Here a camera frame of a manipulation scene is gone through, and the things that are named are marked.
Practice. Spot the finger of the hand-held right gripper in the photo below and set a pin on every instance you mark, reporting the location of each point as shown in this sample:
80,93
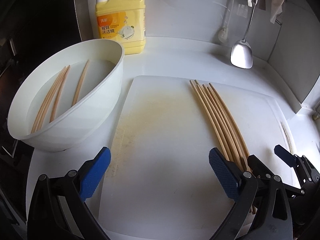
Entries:
285,155
260,166

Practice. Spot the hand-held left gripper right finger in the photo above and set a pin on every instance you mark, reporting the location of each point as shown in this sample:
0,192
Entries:
222,175

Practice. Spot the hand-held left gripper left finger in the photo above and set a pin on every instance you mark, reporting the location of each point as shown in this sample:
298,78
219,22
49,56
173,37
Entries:
96,175

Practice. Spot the pile of wooden chopsticks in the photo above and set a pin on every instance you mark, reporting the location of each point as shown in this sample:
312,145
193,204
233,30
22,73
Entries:
220,120

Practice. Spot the white round bowl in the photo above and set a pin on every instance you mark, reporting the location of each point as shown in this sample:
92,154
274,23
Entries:
100,100

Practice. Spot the light wooden chopstick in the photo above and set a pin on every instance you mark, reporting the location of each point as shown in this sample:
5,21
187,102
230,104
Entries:
80,82
45,100
60,92
50,99

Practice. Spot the white plastic cutting board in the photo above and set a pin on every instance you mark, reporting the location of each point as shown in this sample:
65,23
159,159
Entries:
162,142

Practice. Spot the stainless steel spatula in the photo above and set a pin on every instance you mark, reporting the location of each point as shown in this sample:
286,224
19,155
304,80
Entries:
241,55

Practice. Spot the white bottle brush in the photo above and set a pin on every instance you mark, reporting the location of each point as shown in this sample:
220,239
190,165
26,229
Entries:
222,33

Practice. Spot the yellow detergent pump bottle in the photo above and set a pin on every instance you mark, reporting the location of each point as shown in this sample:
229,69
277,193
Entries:
120,30

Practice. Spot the beige hanging rag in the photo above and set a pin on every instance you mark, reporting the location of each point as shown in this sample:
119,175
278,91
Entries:
275,2

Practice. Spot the steel framed dark panel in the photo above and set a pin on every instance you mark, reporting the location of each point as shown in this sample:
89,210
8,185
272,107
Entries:
78,10

